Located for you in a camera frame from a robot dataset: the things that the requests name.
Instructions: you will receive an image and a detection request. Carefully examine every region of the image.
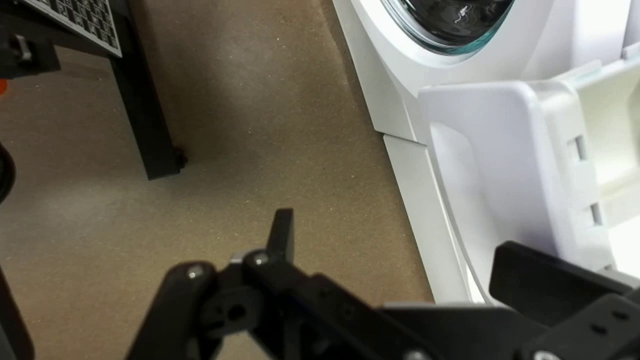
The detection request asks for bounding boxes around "checkered calibration board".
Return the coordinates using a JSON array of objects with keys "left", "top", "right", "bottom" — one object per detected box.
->
[{"left": 20, "top": 0, "right": 124, "bottom": 59}]

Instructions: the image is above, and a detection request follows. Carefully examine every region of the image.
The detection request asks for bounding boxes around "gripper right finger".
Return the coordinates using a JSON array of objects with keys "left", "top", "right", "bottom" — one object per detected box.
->
[{"left": 488, "top": 240, "right": 640, "bottom": 360}]

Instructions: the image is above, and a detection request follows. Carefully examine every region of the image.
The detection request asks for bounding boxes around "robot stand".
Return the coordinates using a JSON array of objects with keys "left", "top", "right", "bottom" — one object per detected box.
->
[{"left": 0, "top": 0, "right": 189, "bottom": 181}]

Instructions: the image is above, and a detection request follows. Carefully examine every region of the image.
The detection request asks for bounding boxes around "white washing machine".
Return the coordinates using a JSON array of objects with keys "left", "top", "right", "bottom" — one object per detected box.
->
[{"left": 331, "top": 0, "right": 640, "bottom": 306}]

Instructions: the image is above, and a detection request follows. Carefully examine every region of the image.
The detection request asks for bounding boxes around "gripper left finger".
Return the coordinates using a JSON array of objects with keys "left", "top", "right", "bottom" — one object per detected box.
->
[{"left": 125, "top": 208, "right": 437, "bottom": 360}]

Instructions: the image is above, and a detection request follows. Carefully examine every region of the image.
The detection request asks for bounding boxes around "washing machine glass door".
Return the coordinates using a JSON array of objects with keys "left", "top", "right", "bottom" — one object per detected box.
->
[{"left": 350, "top": 0, "right": 557, "bottom": 70}]

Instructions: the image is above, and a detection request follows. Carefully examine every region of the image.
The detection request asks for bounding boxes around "white detergent tray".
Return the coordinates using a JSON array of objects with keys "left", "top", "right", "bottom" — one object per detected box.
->
[{"left": 417, "top": 44, "right": 640, "bottom": 280}]

